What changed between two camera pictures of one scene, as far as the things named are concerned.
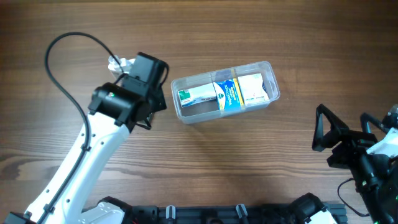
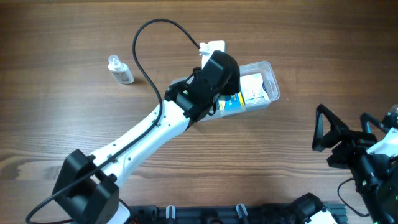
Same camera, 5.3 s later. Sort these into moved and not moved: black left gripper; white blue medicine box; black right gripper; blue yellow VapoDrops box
Moved: black left gripper
Not moved: black right gripper; blue yellow VapoDrops box; white blue medicine box
